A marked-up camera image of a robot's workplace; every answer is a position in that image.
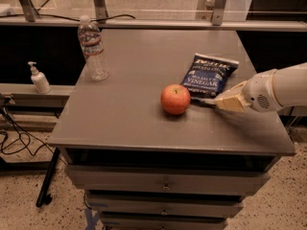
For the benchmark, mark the top grey drawer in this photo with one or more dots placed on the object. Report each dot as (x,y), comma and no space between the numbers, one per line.
(150,180)

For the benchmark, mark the white pump dispenser bottle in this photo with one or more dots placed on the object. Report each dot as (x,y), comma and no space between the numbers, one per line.
(42,85)

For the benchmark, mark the black stand leg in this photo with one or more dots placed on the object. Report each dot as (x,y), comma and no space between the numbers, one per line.
(44,198)

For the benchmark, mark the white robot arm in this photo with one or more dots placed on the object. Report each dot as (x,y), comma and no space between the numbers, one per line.
(290,85)

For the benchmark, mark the red apple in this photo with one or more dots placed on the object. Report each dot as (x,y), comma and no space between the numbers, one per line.
(175,99)

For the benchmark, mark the middle grey drawer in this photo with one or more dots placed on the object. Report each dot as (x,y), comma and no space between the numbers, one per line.
(165,205)

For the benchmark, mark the middle metal railing post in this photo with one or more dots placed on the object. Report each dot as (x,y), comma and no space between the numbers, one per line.
(100,10)

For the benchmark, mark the grey drawer cabinet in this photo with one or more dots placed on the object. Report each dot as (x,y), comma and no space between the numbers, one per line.
(149,162)

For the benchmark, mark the clear plastic water bottle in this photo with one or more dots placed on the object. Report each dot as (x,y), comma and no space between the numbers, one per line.
(91,41)

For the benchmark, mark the blue chip bag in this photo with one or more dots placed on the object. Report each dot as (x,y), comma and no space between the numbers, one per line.
(208,75)

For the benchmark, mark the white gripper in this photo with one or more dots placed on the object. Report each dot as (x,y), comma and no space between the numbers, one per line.
(259,91)

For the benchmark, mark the right metal railing post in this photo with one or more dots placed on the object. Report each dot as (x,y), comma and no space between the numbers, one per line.
(218,12)

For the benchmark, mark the bottom grey drawer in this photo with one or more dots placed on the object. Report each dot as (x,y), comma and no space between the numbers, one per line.
(155,222)

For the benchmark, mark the left metal railing post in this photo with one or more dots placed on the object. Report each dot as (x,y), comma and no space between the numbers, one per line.
(28,9)

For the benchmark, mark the grey drawer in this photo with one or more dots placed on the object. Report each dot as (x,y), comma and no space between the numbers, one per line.
(150,180)
(155,222)
(165,205)

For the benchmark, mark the metal railing post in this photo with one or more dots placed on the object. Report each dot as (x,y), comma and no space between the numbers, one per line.
(28,9)
(218,12)
(100,10)

